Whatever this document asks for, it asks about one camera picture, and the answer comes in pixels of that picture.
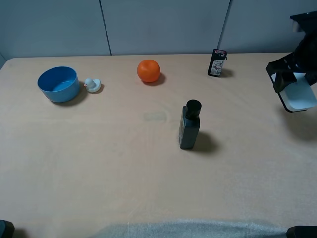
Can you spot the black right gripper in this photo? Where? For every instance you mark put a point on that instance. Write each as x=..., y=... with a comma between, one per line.
x=303, y=59

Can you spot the white whiteboard eraser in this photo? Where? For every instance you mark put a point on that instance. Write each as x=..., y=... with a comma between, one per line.
x=298, y=96

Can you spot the black right robot base corner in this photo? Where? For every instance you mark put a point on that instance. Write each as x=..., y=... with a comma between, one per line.
x=302, y=232

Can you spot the black left robot base corner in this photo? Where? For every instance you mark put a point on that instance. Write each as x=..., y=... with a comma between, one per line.
x=6, y=229

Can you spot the black packaged card item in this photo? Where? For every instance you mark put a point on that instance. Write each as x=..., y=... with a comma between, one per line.
x=217, y=61

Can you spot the black square bottle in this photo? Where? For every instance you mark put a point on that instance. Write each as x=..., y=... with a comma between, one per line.
x=189, y=124

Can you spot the orange round fruit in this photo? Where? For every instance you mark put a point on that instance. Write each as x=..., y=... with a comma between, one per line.
x=148, y=71

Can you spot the white rubber duck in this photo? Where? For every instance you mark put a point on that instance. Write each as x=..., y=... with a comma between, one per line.
x=92, y=85

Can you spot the blue plastic bowl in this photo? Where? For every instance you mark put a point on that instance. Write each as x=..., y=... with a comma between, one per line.
x=59, y=84

